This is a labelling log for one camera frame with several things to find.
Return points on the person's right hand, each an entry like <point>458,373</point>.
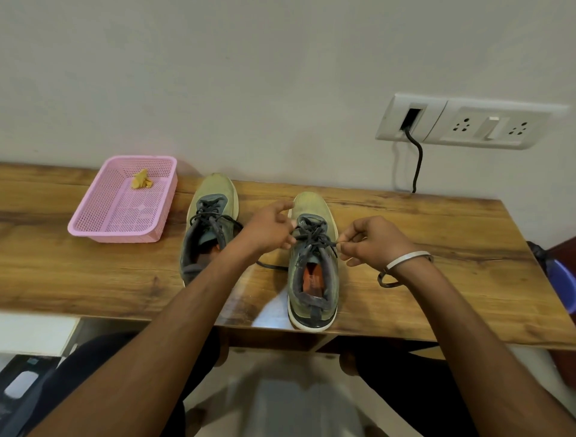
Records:
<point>382,243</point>

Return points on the person's left hand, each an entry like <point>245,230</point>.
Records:
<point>265,232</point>

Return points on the person's left little finger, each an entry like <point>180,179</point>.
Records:
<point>281,207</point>

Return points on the person's right thumb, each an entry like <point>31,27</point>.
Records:
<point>349,259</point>

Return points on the dark grey shoelace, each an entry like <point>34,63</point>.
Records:
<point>313,238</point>
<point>210,218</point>

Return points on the person's right forearm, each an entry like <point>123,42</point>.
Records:
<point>472,360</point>

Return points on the person's left forearm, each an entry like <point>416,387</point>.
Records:
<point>157,351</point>

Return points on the dark thin bangle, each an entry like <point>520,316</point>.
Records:
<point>380,282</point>

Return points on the silver metal bangle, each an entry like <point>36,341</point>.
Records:
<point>407,260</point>

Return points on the olive grey sneaker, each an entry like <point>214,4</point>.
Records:
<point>216,189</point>
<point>310,310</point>

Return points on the person's right leg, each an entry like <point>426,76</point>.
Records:
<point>405,382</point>

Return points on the yellow crumpled cloth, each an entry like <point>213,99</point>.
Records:
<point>141,179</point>

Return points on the pink plastic mesh basket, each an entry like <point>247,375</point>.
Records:
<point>114,216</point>

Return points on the black bag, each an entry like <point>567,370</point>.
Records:
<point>537,254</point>

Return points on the blue plastic stool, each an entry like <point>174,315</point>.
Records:
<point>564,286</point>

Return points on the brown wooden furniture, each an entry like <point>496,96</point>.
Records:
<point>568,250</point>

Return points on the white drawer unit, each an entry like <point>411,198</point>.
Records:
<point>31,333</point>

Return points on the black box with white patch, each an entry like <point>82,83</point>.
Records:
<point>38,371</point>

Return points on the white wall plate with port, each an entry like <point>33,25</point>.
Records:
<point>391,121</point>

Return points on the white socket switch plate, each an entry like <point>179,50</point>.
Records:
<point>531,128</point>

